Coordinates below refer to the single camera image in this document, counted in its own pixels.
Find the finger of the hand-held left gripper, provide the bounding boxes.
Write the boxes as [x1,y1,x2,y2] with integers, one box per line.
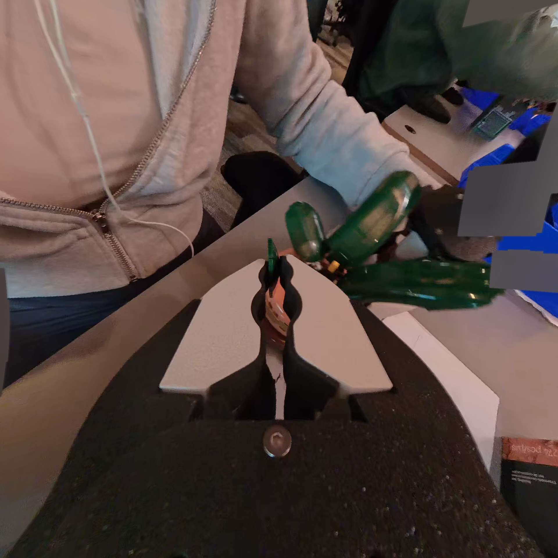
[392,230,431,259]

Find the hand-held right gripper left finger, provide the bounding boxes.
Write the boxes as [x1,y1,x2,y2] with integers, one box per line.
[159,258,267,396]

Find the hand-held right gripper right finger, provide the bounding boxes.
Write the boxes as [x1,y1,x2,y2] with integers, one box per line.
[281,254,395,398]

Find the long dark green toy leaf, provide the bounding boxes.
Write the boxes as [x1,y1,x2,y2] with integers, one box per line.
[325,170,423,267]
[338,256,505,312]

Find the toy flower pot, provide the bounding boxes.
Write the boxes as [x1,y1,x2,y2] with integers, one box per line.
[262,246,349,350]

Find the building instruction booklet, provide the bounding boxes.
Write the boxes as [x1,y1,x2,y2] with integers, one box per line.
[367,301,500,472]

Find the brown-edged grey desk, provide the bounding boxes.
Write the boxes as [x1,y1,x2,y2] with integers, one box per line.
[380,93,525,187]

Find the blue plastic bin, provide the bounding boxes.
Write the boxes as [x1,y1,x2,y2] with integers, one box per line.
[458,144,558,321]
[459,86,551,137]

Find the person's dark pants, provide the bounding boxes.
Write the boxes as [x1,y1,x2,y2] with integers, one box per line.
[0,208,225,389]

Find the black orchid toy set box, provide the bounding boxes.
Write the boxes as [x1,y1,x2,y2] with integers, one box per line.
[499,436,558,555]

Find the white cable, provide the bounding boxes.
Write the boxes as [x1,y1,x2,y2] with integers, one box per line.
[34,0,196,259]

